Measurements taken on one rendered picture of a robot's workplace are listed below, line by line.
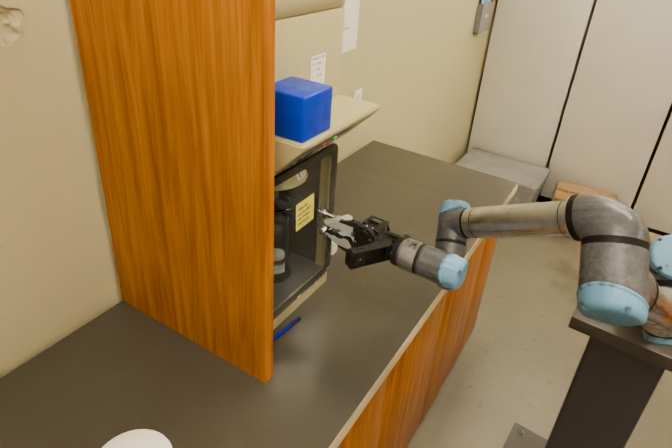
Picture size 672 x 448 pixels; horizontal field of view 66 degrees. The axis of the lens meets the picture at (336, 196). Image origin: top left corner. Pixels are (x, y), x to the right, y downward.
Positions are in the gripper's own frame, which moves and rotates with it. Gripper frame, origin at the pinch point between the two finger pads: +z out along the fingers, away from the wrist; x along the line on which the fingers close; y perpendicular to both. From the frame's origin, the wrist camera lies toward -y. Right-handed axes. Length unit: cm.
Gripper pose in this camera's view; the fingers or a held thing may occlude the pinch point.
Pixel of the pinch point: (326, 227)
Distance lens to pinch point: 130.3
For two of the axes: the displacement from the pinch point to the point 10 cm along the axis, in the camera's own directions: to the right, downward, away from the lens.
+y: 5.3, -3.8, 7.6
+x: 0.6, -8.7, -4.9
